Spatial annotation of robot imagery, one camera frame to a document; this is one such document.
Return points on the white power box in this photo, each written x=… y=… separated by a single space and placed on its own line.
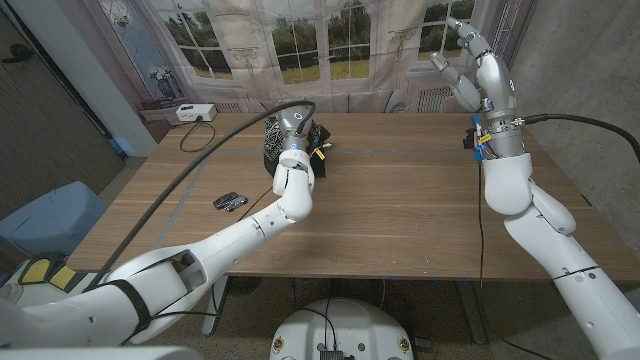
x=195 y=112

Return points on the grey table leg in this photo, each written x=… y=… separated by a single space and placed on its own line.
x=212 y=315
x=472 y=315

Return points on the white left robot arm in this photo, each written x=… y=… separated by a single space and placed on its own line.
x=200 y=255

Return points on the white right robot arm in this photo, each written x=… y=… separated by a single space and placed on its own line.
x=550 y=225

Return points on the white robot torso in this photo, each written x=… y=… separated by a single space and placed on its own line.
x=345 y=325

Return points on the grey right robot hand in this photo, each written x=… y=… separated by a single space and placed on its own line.
x=492 y=85

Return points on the yellow and black floor item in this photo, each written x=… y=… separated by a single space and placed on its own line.
x=37 y=272

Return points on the printed window backdrop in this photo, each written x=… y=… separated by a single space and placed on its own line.
x=250 y=50

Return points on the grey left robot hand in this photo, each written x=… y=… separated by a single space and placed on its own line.
x=295 y=127

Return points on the black paisley bandana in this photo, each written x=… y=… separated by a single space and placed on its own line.
x=272 y=145

